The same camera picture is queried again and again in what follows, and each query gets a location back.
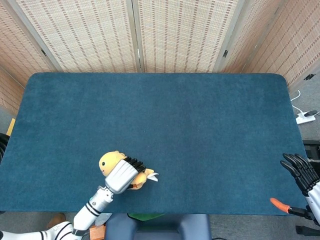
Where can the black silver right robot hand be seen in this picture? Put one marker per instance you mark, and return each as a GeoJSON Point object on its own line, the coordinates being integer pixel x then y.
{"type": "Point", "coordinates": [307, 180]}

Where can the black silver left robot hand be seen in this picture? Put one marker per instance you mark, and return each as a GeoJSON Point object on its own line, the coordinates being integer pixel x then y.
{"type": "Point", "coordinates": [121, 177]}

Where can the yellow plush chick toy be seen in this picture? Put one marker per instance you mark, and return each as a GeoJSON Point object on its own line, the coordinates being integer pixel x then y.
{"type": "Point", "coordinates": [108, 162]}

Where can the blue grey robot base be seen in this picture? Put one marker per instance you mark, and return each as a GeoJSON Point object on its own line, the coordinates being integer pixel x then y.
{"type": "Point", "coordinates": [157, 228]}

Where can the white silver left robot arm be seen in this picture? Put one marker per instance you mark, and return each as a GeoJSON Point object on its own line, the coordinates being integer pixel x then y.
{"type": "Point", "coordinates": [90, 212]}

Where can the white grey shoe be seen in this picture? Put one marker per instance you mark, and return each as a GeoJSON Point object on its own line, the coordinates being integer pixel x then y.
{"type": "Point", "coordinates": [314, 160]}

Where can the grey cloth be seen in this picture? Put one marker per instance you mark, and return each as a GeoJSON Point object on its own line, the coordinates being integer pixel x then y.
{"type": "Point", "coordinates": [105, 218]}

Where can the green cloth piece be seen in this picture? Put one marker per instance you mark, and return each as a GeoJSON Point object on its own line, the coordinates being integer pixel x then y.
{"type": "Point", "coordinates": [145, 216]}

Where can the orange box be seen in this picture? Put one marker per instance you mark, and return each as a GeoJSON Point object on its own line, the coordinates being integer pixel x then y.
{"type": "Point", "coordinates": [97, 233]}

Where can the white power strip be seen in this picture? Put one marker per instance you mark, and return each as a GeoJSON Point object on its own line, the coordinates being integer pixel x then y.
{"type": "Point", "coordinates": [305, 118]}

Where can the black power plug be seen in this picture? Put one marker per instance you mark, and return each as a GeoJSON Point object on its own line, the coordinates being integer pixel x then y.
{"type": "Point", "coordinates": [310, 113]}

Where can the blue felt table mat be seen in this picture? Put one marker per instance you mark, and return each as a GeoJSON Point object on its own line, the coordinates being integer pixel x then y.
{"type": "Point", "coordinates": [175, 120]}

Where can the black screen hinge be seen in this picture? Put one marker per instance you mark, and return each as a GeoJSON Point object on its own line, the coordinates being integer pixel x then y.
{"type": "Point", "coordinates": [225, 53]}
{"type": "Point", "coordinates": [43, 52]}
{"type": "Point", "coordinates": [309, 76]}

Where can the yellow floor tape strip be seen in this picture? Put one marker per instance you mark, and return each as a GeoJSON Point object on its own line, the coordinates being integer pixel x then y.
{"type": "Point", "coordinates": [11, 126]}

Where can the black ribbed object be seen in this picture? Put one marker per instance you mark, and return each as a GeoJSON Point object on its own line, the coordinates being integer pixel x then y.
{"type": "Point", "coordinates": [3, 147]}

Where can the woven bamboo screen panel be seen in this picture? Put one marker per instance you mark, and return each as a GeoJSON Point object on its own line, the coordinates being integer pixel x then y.
{"type": "Point", "coordinates": [295, 42]}
{"type": "Point", "coordinates": [82, 35]}
{"type": "Point", "coordinates": [255, 37]}
{"type": "Point", "coordinates": [22, 42]}
{"type": "Point", "coordinates": [182, 35]}
{"type": "Point", "coordinates": [7, 95]}

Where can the black metal frame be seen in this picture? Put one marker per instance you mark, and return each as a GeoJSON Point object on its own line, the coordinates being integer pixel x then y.
{"type": "Point", "coordinates": [312, 146]}

